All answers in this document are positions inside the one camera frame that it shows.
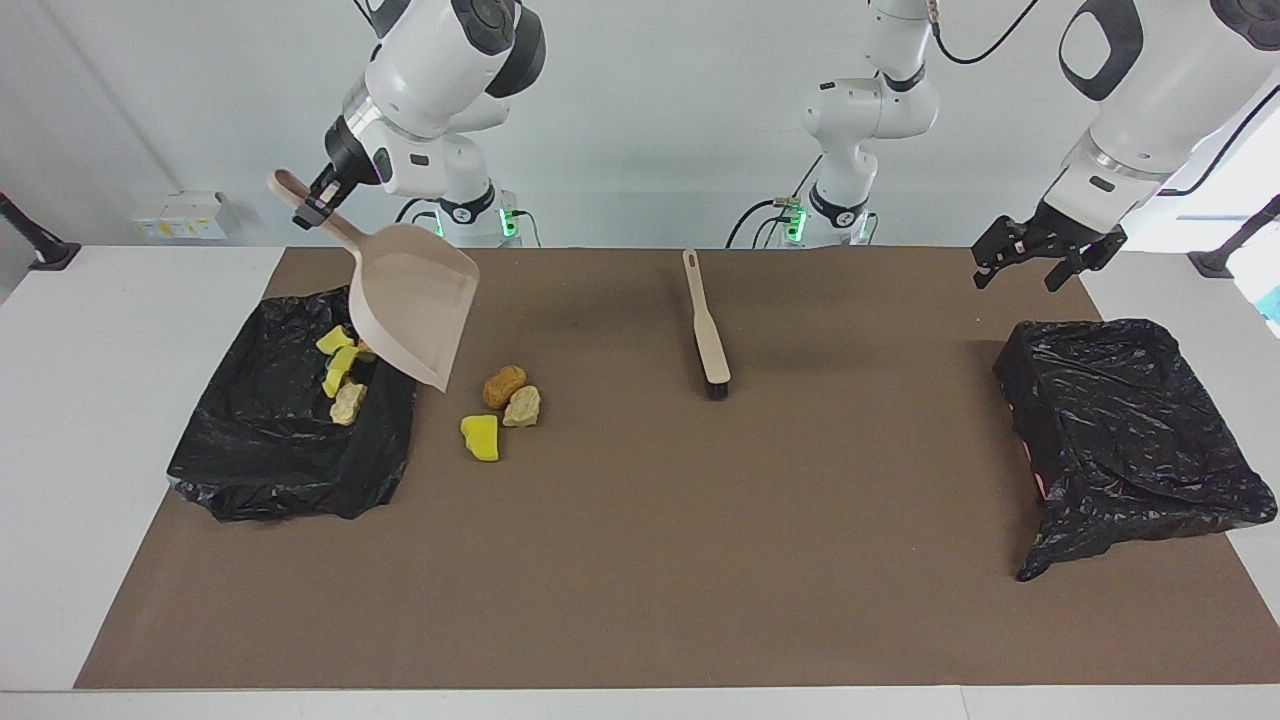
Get beige brush black bristles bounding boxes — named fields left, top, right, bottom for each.
left=682, top=248, right=732, bottom=401

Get black bag bin pink rim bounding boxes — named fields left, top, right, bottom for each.
left=992, top=318, right=1279, bottom=583

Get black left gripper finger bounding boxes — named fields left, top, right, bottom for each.
left=971, top=214, right=1042, bottom=292
left=1045, top=231, right=1129, bottom=294

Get brown table mat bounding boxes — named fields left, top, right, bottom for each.
left=75, top=247, right=1280, bottom=691

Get brown bread roll toy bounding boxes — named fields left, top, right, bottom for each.
left=482, top=364, right=528, bottom=410

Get black trash bag bin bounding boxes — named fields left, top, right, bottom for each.
left=166, top=285, right=420, bottom=523

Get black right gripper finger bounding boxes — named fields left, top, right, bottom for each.
left=294, top=168, right=347, bottom=232

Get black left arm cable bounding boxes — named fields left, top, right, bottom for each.
left=928, top=0, right=1280, bottom=198

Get black clamp stand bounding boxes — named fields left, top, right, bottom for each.
left=0, top=190, right=82, bottom=272
left=1188, top=195, right=1280, bottom=279

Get beige plastic dustpan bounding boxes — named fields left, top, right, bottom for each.
left=268, top=168, right=481, bottom=394

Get yellow sponge green backing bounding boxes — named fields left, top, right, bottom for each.
left=322, top=345, right=361, bottom=399

